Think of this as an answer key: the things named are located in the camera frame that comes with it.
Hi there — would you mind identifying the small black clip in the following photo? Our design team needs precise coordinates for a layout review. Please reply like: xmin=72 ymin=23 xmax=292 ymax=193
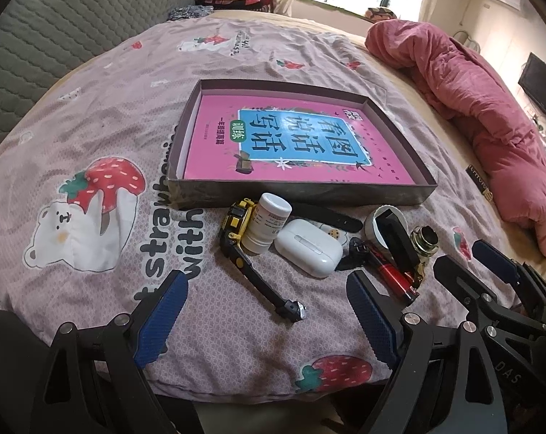
xmin=335 ymin=237 xmax=377 ymax=272

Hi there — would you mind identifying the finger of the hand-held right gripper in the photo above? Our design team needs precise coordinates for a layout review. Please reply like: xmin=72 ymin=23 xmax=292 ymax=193
xmin=472 ymin=239 xmax=546 ymax=322
xmin=433 ymin=254 xmax=546 ymax=349

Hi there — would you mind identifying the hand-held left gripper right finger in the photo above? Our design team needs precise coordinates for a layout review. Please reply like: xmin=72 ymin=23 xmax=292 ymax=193
xmin=345 ymin=270 xmax=504 ymax=434

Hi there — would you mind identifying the metal threaded fitting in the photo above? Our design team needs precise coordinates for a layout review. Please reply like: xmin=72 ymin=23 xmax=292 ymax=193
xmin=410 ymin=226 xmax=440 ymax=258

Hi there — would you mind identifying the white metal chair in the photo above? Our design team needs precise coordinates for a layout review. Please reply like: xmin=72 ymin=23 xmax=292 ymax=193
xmin=451 ymin=29 xmax=481 ymax=52

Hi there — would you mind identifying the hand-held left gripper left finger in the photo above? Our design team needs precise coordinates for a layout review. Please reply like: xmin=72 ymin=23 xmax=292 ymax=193
xmin=29 ymin=269 xmax=197 ymax=434

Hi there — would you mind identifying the grey shallow cardboard box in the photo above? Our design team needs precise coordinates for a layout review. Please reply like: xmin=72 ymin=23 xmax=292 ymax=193
xmin=171 ymin=79 xmax=437 ymax=211

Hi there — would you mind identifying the dark patterned cloth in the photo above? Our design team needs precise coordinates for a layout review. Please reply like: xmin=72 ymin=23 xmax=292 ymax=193
xmin=167 ymin=4 xmax=210 ymax=22

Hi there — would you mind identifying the white earbuds case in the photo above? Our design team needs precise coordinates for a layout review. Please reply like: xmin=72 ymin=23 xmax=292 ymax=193
xmin=274 ymin=219 xmax=344 ymax=278

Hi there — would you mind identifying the pink quilt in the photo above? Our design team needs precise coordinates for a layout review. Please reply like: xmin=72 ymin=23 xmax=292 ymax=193
xmin=364 ymin=22 xmax=546 ymax=260

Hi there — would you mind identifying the white round lid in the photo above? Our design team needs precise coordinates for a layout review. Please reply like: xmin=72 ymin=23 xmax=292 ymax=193
xmin=364 ymin=205 xmax=411 ymax=254

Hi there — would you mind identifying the red and black box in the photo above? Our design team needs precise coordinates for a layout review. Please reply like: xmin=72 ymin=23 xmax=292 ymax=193
xmin=367 ymin=253 xmax=420 ymax=305

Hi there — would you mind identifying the strawberry print blanket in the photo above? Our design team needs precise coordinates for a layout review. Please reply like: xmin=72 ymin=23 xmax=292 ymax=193
xmin=0 ymin=18 xmax=526 ymax=405

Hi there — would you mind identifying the white pill bottle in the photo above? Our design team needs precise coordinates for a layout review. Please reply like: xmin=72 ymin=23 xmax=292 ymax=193
xmin=245 ymin=193 xmax=292 ymax=255

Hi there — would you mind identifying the grey quilted headboard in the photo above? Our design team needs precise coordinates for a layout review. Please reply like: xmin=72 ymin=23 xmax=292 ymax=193
xmin=0 ymin=0 xmax=197 ymax=168

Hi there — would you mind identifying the pink and blue book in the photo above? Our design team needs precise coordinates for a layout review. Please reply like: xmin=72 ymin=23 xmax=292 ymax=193
xmin=182 ymin=93 xmax=420 ymax=187

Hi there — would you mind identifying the black television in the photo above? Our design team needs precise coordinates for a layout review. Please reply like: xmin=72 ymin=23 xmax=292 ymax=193
xmin=518 ymin=53 xmax=546 ymax=120

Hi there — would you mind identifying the black and gold tag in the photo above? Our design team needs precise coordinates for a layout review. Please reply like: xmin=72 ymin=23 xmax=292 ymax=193
xmin=465 ymin=163 xmax=495 ymax=202

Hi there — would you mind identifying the yellow and black wristwatch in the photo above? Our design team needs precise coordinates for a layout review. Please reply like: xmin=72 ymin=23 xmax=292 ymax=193
xmin=218 ymin=198 xmax=364 ymax=324

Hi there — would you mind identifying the black box with gold foil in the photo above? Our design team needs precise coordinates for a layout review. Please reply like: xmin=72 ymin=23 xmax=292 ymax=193
xmin=378 ymin=217 xmax=425 ymax=288

